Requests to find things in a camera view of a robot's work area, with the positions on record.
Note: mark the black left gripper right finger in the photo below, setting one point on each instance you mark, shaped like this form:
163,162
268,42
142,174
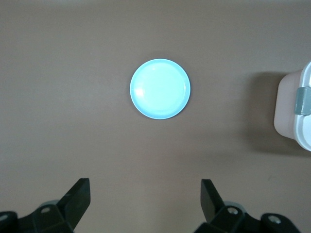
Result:
213,211

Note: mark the white lidded lunch box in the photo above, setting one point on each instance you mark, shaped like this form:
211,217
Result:
286,109

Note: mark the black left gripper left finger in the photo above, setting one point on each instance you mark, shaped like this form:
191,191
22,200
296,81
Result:
73,206

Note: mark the light blue round plate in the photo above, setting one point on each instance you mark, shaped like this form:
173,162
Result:
160,88

